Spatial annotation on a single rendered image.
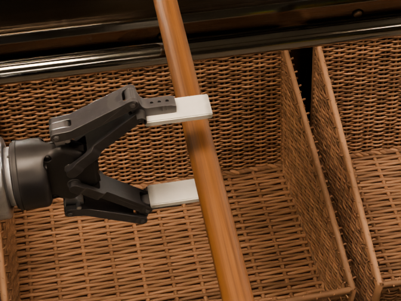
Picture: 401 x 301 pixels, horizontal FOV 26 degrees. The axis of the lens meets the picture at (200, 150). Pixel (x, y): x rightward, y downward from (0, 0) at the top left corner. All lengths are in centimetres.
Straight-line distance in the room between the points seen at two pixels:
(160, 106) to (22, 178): 16
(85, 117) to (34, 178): 8
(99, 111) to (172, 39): 21
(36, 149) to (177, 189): 18
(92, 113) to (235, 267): 21
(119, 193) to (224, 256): 18
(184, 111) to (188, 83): 12
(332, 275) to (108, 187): 63
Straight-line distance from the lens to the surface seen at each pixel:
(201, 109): 89
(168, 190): 100
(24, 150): 92
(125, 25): 148
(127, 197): 98
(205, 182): 90
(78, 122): 88
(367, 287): 149
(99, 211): 99
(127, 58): 109
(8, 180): 92
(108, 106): 87
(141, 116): 87
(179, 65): 102
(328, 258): 150
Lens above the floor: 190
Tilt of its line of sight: 49 degrees down
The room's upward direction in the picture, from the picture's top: straight up
